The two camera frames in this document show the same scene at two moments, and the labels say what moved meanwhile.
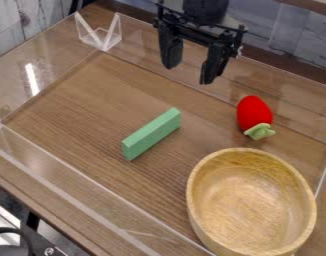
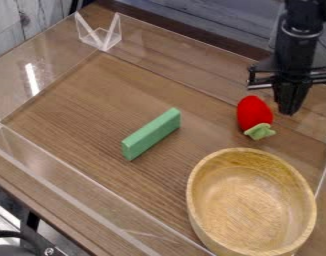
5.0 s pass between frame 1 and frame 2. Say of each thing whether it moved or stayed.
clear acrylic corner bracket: stayed
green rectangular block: stayed
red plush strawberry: stayed
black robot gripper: moved
